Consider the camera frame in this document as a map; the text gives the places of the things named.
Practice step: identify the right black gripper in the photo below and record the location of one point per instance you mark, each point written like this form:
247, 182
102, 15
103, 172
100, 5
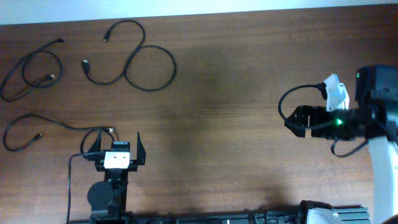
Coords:
316, 112

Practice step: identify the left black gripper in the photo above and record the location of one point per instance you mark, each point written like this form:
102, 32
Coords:
140, 158

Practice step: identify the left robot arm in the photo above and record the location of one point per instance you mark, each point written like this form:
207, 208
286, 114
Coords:
107, 198

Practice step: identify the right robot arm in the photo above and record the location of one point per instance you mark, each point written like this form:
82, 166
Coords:
372, 124

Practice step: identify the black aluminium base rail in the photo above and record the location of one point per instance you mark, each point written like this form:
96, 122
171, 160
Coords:
307, 213

